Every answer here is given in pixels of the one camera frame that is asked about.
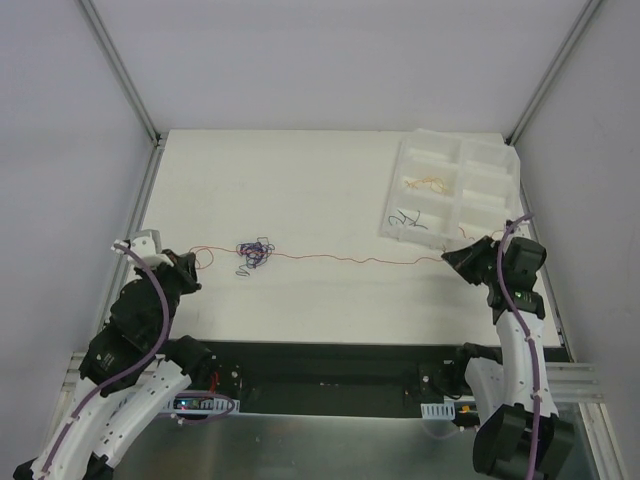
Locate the aluminium corner post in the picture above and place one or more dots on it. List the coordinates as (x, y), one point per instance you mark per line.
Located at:
(98, 28)
(561, 59)

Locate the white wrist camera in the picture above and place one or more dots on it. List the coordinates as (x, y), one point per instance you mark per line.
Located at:
(143, 246)
(516, 226)

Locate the left white cable duct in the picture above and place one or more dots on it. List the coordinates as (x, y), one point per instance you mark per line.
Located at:
(191, 405)

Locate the white cable duct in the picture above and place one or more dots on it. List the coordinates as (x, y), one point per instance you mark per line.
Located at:
(445, 411)
(191, 405)

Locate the right white cable duct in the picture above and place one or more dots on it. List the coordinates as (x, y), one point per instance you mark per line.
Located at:
(445, 411)

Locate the aluminium left corner post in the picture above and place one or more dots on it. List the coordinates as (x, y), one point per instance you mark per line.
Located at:
(98, 28)

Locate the white compartment tray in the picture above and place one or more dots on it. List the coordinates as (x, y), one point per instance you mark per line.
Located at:
(449, 190)

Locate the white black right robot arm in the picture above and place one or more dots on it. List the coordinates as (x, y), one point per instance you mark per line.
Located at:
(520, 435)

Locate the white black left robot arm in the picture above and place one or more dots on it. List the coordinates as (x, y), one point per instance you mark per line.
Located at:
(131, 370)

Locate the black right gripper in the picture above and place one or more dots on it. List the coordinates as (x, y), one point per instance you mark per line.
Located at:
(473, 257)

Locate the aluminium right corner post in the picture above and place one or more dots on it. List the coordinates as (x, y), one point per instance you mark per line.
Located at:
(561, 59)

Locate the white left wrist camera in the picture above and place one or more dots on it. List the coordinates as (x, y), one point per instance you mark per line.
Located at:
(143, 246)

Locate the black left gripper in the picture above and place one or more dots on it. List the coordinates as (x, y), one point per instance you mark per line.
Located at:
(181, 270)

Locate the aluminium frame rail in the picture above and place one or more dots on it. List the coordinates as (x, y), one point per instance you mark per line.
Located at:
(567, 382)

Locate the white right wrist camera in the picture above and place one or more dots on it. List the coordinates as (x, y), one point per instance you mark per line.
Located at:
(516, 226)

